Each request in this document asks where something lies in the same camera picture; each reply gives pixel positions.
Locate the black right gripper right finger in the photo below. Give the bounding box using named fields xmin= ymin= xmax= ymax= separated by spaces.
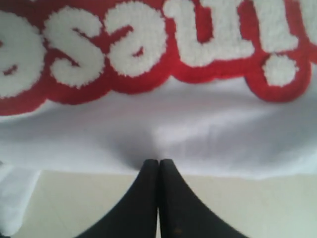
xmin=158 ymin=159 xmax=238 ymax=238

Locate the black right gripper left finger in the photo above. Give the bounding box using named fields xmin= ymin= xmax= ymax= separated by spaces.
xmin=80 ymin=159 xmax=159 ymax=238

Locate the white t-shirt red lettering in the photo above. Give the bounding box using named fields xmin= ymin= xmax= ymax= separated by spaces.
xmin=0 ymin=0 xmax=317 ymax=236

